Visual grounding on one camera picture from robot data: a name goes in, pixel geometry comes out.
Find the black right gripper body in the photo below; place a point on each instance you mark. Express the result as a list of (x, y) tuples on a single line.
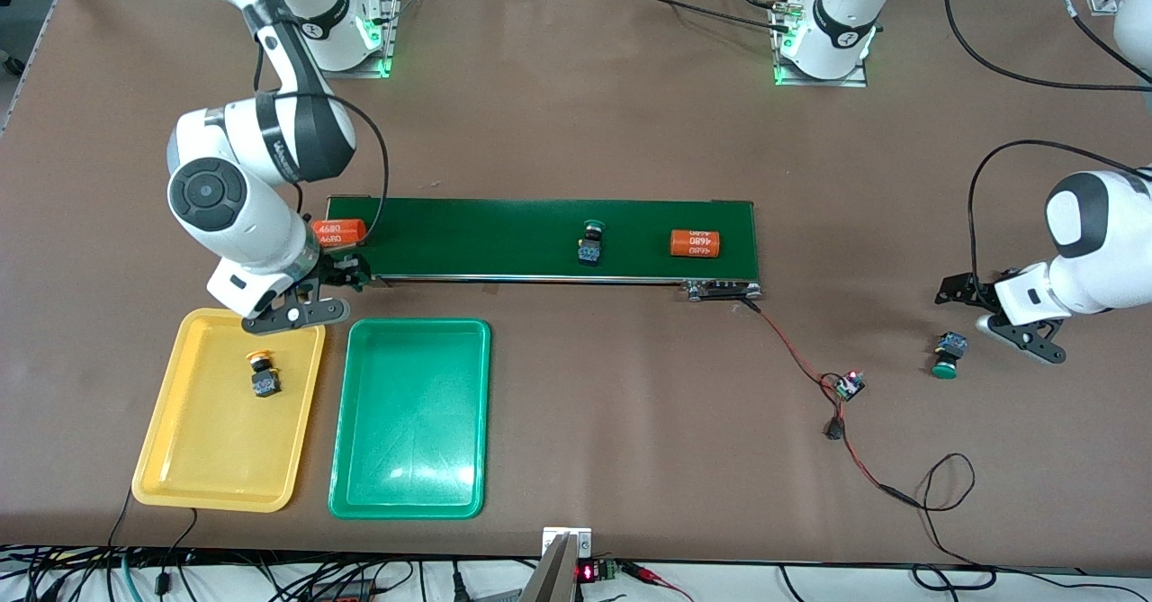
[(340, 270)]

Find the orange 4680 battery cylinder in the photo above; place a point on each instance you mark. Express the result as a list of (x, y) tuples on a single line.
[(696, 243), (340, 233)]

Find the yellow push button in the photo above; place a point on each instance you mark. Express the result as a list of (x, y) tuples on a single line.
[(264, 381)]

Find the green push button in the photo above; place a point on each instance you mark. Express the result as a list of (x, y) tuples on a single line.
[(947, 356), (589, 251)]

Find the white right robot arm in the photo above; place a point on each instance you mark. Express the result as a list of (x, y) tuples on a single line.
[(252, 224)]

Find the green conveyor belt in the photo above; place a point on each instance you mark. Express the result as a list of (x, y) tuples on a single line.
[(450, 238)]

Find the small controller circuit board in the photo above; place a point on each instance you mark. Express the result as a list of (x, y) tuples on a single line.
[(850, 386)]

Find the green plastic tray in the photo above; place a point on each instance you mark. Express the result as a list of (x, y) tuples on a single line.
[(409, 417)]

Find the yellow plastic tray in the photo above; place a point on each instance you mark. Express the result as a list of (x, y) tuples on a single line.
[(216, 440)]

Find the red digit display module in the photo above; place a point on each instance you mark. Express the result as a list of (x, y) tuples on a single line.
[(589, 572)]

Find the red clip lead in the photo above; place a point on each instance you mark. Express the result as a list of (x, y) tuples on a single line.
[(648, 573)]

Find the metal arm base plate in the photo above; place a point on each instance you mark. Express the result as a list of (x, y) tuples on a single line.
[(391, 35), (823, 82)]

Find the silver mounting bracket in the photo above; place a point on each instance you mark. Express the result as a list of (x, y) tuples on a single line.
[(580, 537)]

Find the grey camera stand beam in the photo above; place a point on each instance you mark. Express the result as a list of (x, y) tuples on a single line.
[(551, 579)]

